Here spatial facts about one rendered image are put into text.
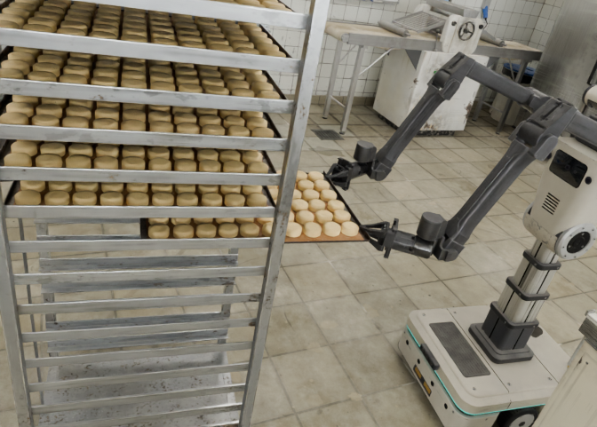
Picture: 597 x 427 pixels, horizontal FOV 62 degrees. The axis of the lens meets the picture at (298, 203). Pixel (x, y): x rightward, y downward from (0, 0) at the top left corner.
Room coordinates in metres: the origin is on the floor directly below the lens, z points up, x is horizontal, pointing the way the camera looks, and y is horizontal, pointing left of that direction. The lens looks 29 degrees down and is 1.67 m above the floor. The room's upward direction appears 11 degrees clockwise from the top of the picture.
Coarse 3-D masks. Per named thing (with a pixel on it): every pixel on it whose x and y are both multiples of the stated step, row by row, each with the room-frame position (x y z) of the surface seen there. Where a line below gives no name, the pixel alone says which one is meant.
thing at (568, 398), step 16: (592, 352) 1.03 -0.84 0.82; (576, 368) 1.04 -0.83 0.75; (592, 368) 1.01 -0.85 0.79; (560, 384) 1.06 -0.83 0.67; (576, 384) 1.02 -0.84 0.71; (592, 384) 0.99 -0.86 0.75; (560, 400) 1.03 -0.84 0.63; (576, 400) 1.00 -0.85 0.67; (592, 400) 0.97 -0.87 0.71; (544, 416) 1.05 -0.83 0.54; (560, 416) 1.01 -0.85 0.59; (576, 416) 0.98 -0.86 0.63; (592, 416) 0.96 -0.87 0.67
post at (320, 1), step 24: (312, 0) 1.03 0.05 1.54; (312, 24) 1.02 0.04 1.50; (312, 48) 1.02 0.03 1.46; (312, 72) 1.02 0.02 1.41; (288, 144) 1.03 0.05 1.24; (288, 168) 1.02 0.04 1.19; (288, 192) 1.02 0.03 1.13; (288, 216) 1.03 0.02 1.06; (264, 288) 1.02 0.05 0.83; (264, 312) 1.02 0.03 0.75; (264, 336) 1.02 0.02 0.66
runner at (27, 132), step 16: (0, 128) 0.84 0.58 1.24; (16, 128) 0.85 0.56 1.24; (32, 128) 0.86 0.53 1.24; (48, 128) 0.87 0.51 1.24; (64, 128) 0.88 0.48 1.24; (80, 128) 0.89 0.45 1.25; (128, 144) 0.92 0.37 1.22; (144, 144) 0.93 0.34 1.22; (160, 144) 0.95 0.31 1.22; (176, 144) 0.96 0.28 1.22; (192, 144) 0.97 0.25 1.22; (208, 144) 0.98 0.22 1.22; (224, 144) 0.99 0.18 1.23; (240, 144) 1.01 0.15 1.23; (256, 144) 1.02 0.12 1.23; (272, 144) 1.03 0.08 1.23
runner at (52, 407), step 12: (228, 384) 1.05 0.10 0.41; (240, 384) 1.04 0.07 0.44; (120, 396) 0.94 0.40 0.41; (132, 396) 0.93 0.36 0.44; (144, 396) 0.94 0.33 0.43; (156, 396) 0.95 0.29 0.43; (168, 396) 0.96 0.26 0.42; (180, 396) 0.98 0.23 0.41; (192, 396) 0.99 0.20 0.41; (36, 408) 0.84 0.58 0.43; (48, 408) 0.85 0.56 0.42; (60, 408) 0.86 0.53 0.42; (72, 408) 0.87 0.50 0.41; (84, 408) 0.88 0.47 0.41
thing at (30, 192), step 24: (24, 192) 0.91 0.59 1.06; (48, 192) 0.92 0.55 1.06; (72, 192) 0.97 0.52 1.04; (96, 192) 1.00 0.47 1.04; (120, 192) 1.01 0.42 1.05; (144, 192) 1.03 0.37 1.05; (168, 192) 1.05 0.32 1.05; (192, 192) 1.07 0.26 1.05; (216, 192) 1.09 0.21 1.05; (240, 192) 1.13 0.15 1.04
